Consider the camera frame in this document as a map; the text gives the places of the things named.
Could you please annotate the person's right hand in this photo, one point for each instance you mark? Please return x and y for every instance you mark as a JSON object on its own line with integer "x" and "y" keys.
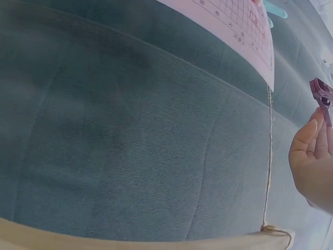
{"x": 309, "y": 161}

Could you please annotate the purple plastic clothespin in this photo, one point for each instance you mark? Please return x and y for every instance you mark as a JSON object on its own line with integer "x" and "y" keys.
{"x": 323, "y": 97}

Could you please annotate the turquoise plastic clothespin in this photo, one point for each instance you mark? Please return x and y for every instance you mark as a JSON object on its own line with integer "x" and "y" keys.
{"x": 271, "y": 23}
{"x": 275, "y": 9}

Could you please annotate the pink grid paper sheet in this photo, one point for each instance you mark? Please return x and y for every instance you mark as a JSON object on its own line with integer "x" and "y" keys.
{"x": 242, "y": 31}

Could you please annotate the beige wooden post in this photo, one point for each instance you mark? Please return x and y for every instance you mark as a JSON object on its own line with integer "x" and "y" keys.
{"x": 78, "y": 238}

